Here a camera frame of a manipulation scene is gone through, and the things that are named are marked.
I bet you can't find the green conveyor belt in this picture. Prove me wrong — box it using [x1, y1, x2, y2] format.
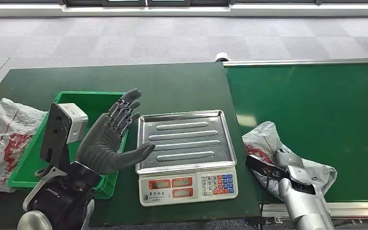
[222, 58, 368, 223]

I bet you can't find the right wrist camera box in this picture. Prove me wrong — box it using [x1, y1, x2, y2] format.
[245, 154, 289, 182]

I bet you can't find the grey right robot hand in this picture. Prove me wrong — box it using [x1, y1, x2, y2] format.
[275, 146, 305, 171]

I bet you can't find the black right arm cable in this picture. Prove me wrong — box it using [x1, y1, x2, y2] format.
[259, 171, 271, 230]

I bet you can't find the grey plastic mailer package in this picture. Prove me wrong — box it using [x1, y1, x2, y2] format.
[241, 121, 338, 201]

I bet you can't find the electronic scale with steel tray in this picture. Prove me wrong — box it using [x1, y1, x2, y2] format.
[135, 110, 239, 207]

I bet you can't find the white red-printed plastic package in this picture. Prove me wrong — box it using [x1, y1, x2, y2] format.
[0, 97, 48, 193]

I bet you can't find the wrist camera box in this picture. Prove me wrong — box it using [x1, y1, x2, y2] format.
[245, 154, 289, 182]
[40, 102, 89, 166]

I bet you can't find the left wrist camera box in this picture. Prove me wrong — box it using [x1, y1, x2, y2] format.
[40, 102, 89, 166]

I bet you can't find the green plastic bin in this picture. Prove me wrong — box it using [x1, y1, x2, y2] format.
[7, 91, 131, 200]

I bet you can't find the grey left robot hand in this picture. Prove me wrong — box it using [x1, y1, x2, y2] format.
[75, 89, 156, 175]

